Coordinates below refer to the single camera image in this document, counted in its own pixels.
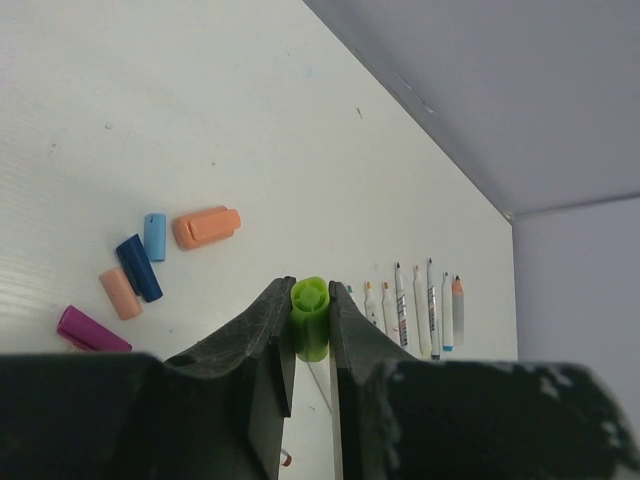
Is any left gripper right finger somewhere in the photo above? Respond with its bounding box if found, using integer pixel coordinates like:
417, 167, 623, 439
329, 282, 635, 479

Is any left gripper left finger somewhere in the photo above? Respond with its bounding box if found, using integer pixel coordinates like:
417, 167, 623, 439
1, 277, 295, 479

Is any magenta capped pen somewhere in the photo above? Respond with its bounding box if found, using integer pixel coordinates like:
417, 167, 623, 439
395, 262, 411, 352
280, 449, 292, 467

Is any yellow capped pen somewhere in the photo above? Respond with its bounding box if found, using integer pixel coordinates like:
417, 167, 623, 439
364, 281, 380, 328

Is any orange capped fat marker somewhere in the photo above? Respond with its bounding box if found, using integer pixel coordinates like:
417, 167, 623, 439
452, 275, 464, 346

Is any salmon capped pen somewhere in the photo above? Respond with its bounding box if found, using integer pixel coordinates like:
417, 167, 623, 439
413, 265, 432, 359

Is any dark blue capped pen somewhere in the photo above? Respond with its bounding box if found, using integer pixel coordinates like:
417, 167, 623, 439
427, 258, 441, 361

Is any sky blue capped pen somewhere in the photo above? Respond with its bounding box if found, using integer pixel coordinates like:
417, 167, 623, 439
441, 272, 454, 352

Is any salmon pen cap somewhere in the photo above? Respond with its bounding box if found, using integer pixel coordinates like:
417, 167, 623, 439
99, 267, 143, 321

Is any green pen cap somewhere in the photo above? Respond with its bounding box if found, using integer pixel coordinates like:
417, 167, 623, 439
290, 277, 330, 363

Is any magenta pen cap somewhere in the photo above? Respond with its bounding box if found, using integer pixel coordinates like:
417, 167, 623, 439
56, 305, 132, 353

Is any dark blue pen cap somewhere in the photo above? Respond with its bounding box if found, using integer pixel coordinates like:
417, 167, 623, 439
116, 234, 163, 303

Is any orange marker cap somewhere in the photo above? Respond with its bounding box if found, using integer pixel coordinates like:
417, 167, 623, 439
171, 206, 241, 250

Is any sky blue pen cap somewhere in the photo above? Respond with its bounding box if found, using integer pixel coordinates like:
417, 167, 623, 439
143, 213, 167, 262

